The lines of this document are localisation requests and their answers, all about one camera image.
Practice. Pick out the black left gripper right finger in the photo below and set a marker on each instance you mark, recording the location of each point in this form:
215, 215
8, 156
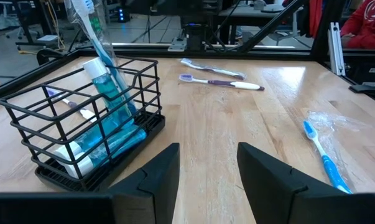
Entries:
268, 186

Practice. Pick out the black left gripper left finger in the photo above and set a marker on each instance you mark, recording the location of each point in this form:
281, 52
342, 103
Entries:
153, 193

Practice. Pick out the blue white toothbrush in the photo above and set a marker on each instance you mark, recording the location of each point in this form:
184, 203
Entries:
330, 165

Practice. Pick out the purple white toothbrush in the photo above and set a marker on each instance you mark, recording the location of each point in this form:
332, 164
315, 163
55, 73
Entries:
243, 85
87, 114

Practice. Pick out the dark office desk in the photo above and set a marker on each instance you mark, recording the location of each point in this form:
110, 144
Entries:
237, 12

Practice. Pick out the computer tower blue lights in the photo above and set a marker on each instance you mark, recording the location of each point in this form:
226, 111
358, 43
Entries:
122, 15

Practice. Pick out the person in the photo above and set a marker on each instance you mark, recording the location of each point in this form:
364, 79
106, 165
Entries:
367, 31

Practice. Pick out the black workbench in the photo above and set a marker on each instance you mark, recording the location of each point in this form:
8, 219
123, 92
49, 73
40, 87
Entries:
22, 25

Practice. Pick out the black flat bracket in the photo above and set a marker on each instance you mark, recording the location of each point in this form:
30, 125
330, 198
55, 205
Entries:
364, 89

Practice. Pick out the black table frame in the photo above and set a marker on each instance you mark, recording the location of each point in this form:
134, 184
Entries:
143, 53

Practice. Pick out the grey metal base bracket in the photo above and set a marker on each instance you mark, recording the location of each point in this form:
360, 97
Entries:
177, 45

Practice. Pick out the silver aluminium bracket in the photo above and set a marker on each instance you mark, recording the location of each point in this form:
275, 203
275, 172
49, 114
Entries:
336, 46

